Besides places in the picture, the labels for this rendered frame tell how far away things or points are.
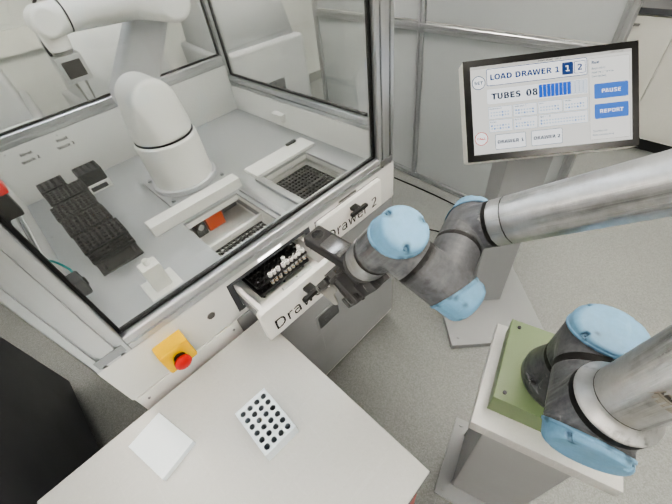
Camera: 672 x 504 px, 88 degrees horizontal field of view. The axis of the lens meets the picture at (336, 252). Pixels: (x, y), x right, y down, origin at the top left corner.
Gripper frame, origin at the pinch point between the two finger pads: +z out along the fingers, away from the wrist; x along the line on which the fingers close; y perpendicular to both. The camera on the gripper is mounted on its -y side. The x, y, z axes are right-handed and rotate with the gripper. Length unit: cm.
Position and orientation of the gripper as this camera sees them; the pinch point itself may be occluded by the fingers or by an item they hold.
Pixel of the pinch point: (325, 281)
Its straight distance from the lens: 78.4
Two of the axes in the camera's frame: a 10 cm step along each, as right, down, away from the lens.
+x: 6.9, -5.7, 4.4
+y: 6.6, 7.5, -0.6
